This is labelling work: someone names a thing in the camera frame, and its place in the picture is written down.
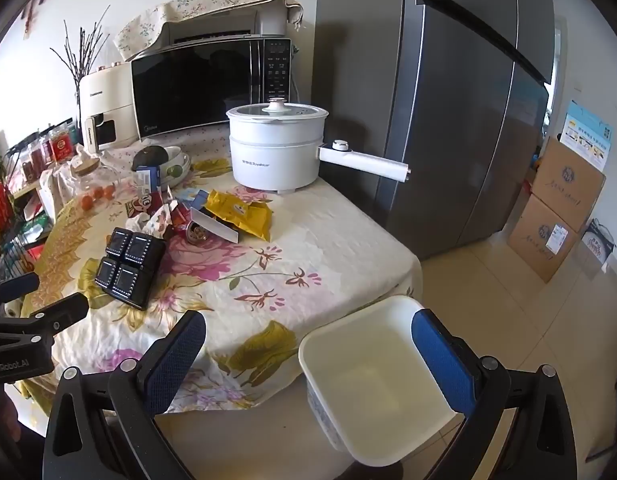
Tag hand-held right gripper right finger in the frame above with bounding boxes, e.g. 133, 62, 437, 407
411, 308, 579, 480

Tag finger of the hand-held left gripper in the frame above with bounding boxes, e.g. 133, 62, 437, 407
0, 272, 40, 307
16, 292, 89, 335

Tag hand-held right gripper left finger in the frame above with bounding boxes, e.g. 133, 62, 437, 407
43, 310, 208, 480

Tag white plastic bin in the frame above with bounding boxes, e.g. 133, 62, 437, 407
298, 295, 457, 467

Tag black snack packet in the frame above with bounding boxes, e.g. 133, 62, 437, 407
94, 227, 166, 311

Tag blue white paper box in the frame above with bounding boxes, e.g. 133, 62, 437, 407
177, 189, 239, 243

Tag red wrapper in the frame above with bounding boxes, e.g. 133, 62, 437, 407
127, 197, 195, 239

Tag blue white drink carton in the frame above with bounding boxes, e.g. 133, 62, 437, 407
135, 167, 164, 193

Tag yellow snack bag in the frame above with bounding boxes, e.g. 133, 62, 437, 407
203, 189, 273, 242

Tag white plastic bag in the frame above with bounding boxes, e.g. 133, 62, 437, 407
38, 165, 79, 222

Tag red package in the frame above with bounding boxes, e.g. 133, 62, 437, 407
51, 127, 75, 163

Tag brown cardboard box white label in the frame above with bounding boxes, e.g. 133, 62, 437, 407
507, 194, 589, 283

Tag floral tablecloth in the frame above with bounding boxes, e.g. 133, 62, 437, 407
21, 125, 423, 423

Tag dark round fruit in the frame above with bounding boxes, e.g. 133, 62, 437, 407
132, 145, 169, 171

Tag white ceramic bowl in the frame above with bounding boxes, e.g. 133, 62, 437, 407
133, 145, 192, 188

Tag black metal chair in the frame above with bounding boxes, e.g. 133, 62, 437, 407
586, 400, 617, 463

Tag printed paper bag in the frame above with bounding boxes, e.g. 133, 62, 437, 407
581, 218, 617, 266

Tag cream kitchen appliance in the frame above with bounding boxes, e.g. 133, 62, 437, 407
78, 62, 139, 153

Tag white electric cooking pot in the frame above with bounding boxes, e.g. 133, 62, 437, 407
226, 99, 411, 194

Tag grey refrigerator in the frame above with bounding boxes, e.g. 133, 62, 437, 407
313, 0, 557, 261

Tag dried branches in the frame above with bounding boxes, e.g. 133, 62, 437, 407
51, 5, 112, 78

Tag black microwave oven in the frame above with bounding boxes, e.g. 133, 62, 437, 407
131, 37, 294, 142

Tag blue white poster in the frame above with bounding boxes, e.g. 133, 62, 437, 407
559, 100, 614, 171

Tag floral cover cloth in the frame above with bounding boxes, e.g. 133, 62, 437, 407
112, 0, 304, 61

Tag black wire rack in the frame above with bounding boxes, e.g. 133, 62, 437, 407
0, 120, 79, 281

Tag red hanging wall ornament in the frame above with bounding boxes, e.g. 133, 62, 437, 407
21, 0, 46, 38

